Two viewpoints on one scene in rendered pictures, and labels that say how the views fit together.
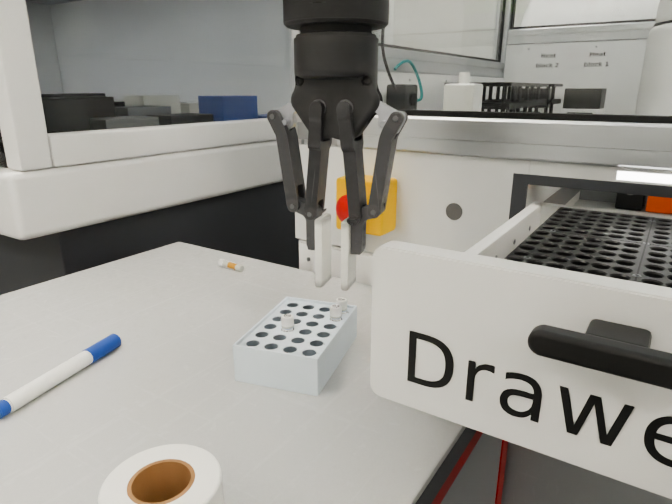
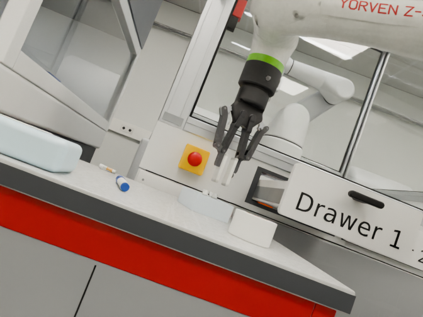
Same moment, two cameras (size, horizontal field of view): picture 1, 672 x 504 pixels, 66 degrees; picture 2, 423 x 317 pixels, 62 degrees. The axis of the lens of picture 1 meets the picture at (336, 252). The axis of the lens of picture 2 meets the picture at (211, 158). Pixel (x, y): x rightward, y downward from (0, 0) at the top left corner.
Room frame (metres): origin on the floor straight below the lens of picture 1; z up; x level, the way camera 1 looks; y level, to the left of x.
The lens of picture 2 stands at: (-0.14, 0.53, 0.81)
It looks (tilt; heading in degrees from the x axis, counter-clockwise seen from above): 5 degrees up; 322
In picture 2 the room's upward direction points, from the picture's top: 21 degrees clockwise
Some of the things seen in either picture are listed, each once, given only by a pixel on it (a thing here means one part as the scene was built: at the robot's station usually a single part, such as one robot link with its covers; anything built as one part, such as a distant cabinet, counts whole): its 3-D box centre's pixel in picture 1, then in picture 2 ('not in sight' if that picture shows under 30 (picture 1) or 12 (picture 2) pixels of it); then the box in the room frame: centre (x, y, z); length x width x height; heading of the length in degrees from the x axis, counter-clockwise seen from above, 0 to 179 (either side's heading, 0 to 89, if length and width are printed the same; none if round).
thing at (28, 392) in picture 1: (63, 371); (122, 182); (0.43, 0.26, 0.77); 0.14 x 0.02 x 0.02; 160
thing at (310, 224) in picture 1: (305, 223); (216, 154); (0.50, 0.03, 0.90); 0.03 x 0.01 x 0.05; 71
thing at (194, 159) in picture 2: (352, 209); (194, 159); (0.65, -0.02, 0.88); 0.04 x 0.03 x 0.04; 57
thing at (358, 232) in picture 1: (367, 228); (240, 164); (0.48, -0.03, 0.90); 0.03 x 0.01 x 0.05; 71
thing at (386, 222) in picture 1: (365, 204); (194, 160); (0.68, -0.04, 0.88); 0.07 x 0.05 x 0.07; 57
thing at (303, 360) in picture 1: (300, 340); (204, 203); (0.47, 0.04, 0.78); 0.12 x 0.08 x 0.04; 161
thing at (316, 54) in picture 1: (336, 87); (248, 109); (0.49, 0.00, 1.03); 0.08 x 0.07 x 0.09; 71
